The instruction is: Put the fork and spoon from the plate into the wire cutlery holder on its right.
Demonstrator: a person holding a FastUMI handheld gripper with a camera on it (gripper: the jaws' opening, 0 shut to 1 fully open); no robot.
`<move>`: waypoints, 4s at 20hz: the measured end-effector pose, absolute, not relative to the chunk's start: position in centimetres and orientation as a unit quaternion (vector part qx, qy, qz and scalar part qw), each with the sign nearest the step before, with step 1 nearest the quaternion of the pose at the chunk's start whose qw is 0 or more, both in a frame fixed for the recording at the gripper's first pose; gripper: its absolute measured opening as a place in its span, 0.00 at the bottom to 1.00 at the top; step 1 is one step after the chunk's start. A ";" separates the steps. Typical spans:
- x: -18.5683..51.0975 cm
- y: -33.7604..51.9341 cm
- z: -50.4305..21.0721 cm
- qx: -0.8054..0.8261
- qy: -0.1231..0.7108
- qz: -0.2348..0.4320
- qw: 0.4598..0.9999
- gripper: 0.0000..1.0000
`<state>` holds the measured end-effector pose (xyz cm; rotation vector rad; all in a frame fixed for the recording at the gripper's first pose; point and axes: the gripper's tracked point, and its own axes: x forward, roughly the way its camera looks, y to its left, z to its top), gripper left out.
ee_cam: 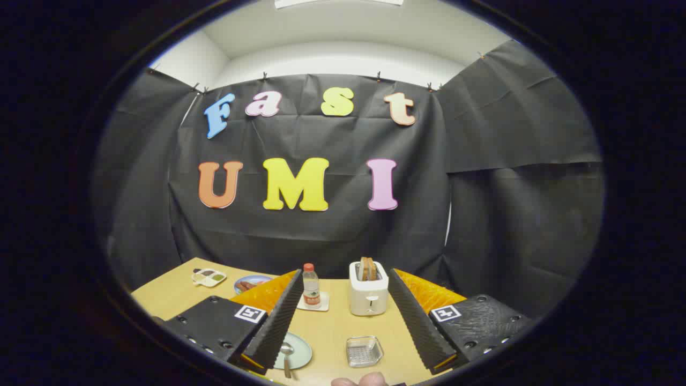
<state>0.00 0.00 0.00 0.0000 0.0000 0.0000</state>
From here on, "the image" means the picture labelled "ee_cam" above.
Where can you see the blue plate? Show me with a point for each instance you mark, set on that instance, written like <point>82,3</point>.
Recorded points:
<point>260,279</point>

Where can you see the black backdrop cloth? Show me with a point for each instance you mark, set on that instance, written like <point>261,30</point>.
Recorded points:
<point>321,236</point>

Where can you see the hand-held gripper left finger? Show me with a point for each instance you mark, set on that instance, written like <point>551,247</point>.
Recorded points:
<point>278,327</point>

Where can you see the white square coaster tray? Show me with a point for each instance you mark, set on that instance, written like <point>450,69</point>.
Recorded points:
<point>324,306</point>

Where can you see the white divided condiment dish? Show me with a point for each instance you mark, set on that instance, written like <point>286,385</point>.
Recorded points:
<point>209,277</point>

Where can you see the square metal mesh basket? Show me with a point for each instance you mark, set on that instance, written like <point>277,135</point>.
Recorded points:
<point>364,351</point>

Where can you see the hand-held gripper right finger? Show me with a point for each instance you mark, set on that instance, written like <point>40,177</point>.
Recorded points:
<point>420,327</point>

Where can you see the white toaster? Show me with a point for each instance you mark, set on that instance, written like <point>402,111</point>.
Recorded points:
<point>368,300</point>

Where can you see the ceiling light panel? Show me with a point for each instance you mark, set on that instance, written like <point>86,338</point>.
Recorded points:
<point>337,2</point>

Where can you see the pale green plate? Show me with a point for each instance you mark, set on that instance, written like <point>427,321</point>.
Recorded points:
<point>301,351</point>

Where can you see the clear water bottle red cap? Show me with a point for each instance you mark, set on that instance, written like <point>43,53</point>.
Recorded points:
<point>311,289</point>

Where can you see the brown meat slices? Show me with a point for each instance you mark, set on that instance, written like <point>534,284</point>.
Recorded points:
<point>247,285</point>

